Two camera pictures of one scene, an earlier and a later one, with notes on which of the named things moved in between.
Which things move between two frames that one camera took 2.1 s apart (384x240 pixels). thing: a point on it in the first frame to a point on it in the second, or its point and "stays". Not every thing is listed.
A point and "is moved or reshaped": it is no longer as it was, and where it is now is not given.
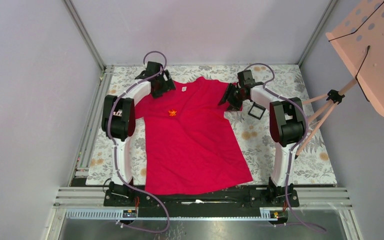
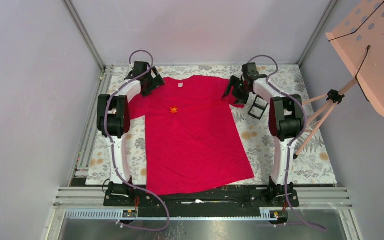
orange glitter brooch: (172, 113) is moved or reshaped
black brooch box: (256, 110) stays
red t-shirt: (190, 144) stays
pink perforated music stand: (370, 38) stays
